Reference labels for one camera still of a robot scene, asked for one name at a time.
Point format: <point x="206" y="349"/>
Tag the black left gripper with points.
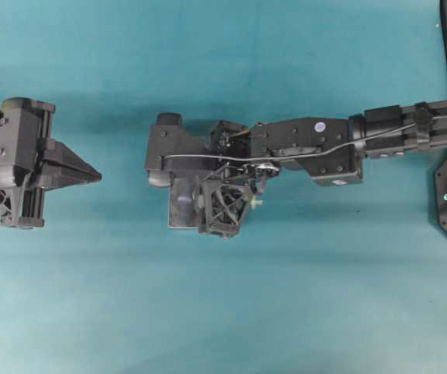
<point x="25" y="125"/>

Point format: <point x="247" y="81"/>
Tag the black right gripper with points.
<point x="225" y="193"/>

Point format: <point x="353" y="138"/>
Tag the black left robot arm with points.
<point x="33" y="163"/>

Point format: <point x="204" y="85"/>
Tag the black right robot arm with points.
<point x="331" y="151"/>

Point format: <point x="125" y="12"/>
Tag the grey metal base block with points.
<point x="183" y="211"/>

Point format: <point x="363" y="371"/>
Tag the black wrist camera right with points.
<point x="173" y="151"/>

